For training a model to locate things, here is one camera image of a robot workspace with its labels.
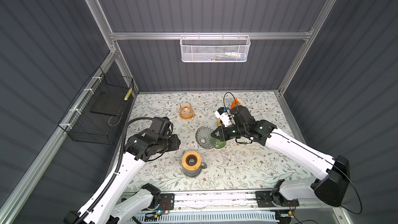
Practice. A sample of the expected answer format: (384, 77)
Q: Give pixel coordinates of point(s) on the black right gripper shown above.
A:
(221, 135)

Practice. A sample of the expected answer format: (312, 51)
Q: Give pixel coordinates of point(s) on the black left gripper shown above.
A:
(175, 145)

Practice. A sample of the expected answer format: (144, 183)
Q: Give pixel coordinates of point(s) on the clear grey glass dripper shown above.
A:
(204, 138)

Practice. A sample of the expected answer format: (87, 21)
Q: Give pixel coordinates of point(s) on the clear grey glass pitcher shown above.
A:
(195, 170)

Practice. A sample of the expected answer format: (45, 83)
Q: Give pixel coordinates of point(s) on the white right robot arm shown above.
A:
(330, 175)

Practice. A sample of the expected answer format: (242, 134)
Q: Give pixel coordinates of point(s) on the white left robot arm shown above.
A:
(123, 172)

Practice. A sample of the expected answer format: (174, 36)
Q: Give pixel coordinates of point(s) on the orange coffee filter box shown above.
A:
(236, 102)

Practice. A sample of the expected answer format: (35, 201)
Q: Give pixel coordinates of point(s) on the green glass dripper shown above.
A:
(220, 144)

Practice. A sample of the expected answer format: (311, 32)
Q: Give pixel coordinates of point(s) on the black pad in basket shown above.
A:
(110, 104)

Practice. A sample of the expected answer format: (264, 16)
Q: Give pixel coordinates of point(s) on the yellow marker in basket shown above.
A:
(128, 94)

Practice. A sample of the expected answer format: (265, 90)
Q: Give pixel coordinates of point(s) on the orange glass pitcher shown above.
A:
(186, 111)

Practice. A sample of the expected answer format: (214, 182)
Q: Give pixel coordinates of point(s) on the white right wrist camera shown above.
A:
(223, 114)

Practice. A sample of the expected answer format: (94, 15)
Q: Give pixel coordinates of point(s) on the black wire basket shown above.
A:
(99, 114)

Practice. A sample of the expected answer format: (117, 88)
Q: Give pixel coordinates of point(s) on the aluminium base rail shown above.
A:
(202, 200)

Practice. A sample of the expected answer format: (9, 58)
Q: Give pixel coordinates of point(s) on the white wire mesh basket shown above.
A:
(214, 48)

